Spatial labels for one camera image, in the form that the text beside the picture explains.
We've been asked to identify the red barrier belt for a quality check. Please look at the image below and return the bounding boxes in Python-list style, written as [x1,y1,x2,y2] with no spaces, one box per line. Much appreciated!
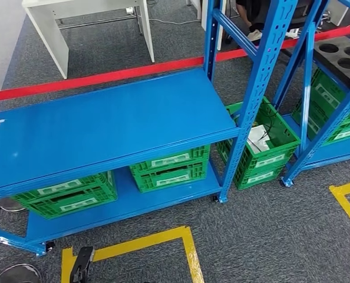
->
[0,22,350,104]

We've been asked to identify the yellow floor tape square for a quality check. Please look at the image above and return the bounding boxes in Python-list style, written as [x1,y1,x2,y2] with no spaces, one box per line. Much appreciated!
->
[60,225,206,283]

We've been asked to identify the green plastic crate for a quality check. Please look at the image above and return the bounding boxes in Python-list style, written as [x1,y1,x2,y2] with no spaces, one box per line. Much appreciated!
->
[291,68,350,147]
[12,170,119,221]
[129,144,211,194]
[216,96,301,192]

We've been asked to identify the white desk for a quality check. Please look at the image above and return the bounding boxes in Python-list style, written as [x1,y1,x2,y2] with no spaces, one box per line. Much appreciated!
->
[188,0,227,52]
[21,0,156,80]

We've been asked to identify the white device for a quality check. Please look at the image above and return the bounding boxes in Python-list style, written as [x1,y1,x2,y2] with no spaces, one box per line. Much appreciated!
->
[246,124,271,154]

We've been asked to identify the person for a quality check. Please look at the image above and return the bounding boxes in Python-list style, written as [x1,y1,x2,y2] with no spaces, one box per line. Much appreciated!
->
[235,0,300,42]

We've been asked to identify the white floor cable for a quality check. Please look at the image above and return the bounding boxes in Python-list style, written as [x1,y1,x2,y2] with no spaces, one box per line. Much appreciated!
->
[147,17,203,27]

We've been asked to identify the blue metal shelf rack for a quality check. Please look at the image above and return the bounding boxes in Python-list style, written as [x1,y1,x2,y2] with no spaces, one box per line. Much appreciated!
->
[0,0,298,258]
[273,0,350,188]

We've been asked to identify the black foam tray round holes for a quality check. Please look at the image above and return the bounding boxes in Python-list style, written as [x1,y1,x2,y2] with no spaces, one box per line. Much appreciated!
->
[313,35,350,90]

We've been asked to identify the thin black cable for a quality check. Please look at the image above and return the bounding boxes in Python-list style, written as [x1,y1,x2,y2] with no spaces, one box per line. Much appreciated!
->
[246,103,279,153]

